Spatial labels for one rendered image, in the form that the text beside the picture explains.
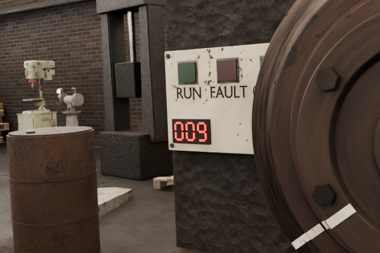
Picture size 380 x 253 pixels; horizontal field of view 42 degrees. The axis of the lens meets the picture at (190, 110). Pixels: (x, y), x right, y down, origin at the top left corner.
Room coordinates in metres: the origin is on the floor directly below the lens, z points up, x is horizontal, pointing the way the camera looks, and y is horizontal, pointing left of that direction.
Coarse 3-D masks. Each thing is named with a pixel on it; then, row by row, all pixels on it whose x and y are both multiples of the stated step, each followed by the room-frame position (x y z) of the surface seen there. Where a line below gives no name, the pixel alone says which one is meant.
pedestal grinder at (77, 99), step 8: (72, 88) 8.90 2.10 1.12; (64, 96) 9.15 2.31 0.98; (72, 96) 8.97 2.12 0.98; (80, 96) 8.97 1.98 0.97; (64, 104) 9.14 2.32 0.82; (72, 104) 8.86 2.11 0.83; (80, 104) 8.96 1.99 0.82; (64, 112) 8.96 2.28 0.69; (72, 112) 8.90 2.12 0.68; (72, 120) 8.97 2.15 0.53
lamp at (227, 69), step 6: (222, 60) 0.82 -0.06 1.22; (228, 60) 0.82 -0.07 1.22; (234, 60) 0.81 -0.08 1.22; (222, 66) 0.82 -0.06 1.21; (228, 66) 0.82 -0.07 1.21; (234, 66) 0.81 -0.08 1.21; (222, 72) 0.82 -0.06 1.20; (228, 72) 0.82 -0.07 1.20; (234, 72) 0.81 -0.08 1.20; (222, 78) 0.82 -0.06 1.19; (228, 78) 0.82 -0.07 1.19; (234, 78) 0.81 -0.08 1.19
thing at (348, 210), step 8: (344, 208) 0.50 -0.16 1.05; (352, 208) 0.50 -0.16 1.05; (336, 216) 0.51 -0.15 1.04; (344, 216) 0.50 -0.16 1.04; (328, 224) 0.51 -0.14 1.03; (336, 224) 0.51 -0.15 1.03; (312, 232) 0.59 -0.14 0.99; (320, 232) 0.59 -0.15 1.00; (296, 240) 0.62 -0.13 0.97; (304, 240) 0.62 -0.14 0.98; (296, 248) 0.62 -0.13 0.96
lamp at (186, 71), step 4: (180, 64) 0.87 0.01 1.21; (184, 64) 0.87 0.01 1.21; (188, 64) 0.86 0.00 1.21; (192, 64) 0.86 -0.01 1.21; (180, 68) 0.87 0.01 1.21; (184, 68) 0.87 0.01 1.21; (188, 68) 0.86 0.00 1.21; (192, 68) 0.86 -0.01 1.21; (180, 72) 0.87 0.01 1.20; (184, 72) 0.87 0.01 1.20; (188, 72) 0.86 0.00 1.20; (192, 72) 0.86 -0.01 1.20; (180, 76) 0.87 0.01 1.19; (184, 76) 0.87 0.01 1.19; (188, 76) 0.86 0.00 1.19; (192, 76) 0.86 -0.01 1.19; (180, 80) 0.87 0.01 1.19; (184, 80) 0.87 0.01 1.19; (188, 80) 0.86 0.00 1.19; (192, 80) 0.86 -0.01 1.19
